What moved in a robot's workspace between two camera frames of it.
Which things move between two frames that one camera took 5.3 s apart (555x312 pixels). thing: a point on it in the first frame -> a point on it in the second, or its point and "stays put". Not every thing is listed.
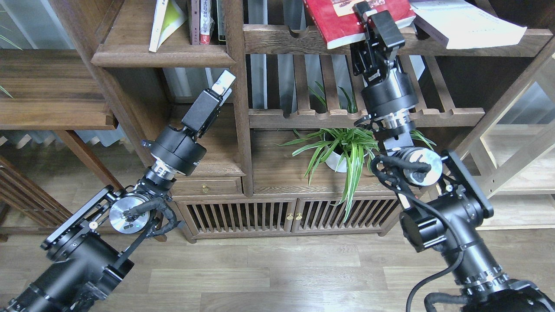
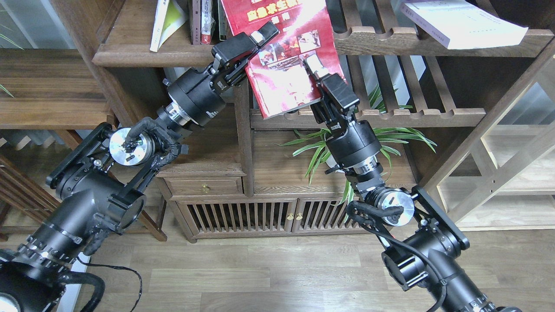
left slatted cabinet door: [239, 216] stays put
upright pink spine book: [195, 22] stays put
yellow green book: [169, 17] stays put
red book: [340, 25] -> [280, 79]
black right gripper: [386, 89] -> [349, 142]
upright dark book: [221, 17] stays put
